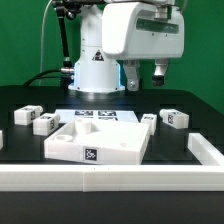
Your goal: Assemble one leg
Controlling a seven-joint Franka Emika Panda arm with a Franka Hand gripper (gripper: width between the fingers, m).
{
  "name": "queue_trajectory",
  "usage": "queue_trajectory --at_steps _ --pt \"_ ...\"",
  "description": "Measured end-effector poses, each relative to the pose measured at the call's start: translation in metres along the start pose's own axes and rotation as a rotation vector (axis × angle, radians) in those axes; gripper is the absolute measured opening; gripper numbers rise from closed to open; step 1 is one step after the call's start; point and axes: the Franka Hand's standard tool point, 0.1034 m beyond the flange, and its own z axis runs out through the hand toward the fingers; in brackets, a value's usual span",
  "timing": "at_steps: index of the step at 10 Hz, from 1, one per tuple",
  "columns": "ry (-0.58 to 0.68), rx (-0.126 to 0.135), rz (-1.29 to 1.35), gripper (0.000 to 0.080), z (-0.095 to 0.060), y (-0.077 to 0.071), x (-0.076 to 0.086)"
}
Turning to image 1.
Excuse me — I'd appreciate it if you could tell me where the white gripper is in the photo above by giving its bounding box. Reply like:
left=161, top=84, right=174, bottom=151
left=102, top=2, right=184, bottom=91

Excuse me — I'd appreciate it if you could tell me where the white square tabletop part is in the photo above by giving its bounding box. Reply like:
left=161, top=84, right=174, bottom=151
left=44, top=118, right=150, bottom=165

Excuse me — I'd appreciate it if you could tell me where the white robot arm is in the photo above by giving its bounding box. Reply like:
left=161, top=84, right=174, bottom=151
left=69, top=0, right=184, bottom=94

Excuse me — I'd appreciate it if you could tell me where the white tag sheet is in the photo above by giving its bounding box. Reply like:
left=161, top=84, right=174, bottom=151
left=55, top=109, right=138, bottom=123

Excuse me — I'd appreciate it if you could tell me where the black cable bundle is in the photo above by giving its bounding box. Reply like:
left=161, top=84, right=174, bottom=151
left=22, top=67, right=75, bottom=88

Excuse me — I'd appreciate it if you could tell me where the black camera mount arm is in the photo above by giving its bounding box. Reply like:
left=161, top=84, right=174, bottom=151
left=52, top=0, right=81, bottom=68

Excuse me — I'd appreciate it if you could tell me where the white right fence rail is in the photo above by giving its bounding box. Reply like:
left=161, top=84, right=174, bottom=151
left=188, top=133, right=224, bottom=167

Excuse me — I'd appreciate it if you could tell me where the white fence rail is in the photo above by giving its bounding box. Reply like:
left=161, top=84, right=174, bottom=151
left=0, top=165, right=224, bottom=192
left=188, top=133, right=224, bottom=167

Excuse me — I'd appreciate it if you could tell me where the grey thin cable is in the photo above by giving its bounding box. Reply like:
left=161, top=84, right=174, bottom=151
left=39, top=0, right=54, bottom=87

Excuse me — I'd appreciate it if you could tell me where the white front fence rail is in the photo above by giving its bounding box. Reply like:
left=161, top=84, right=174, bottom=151
left=0, top=165, right=224, bottom=192

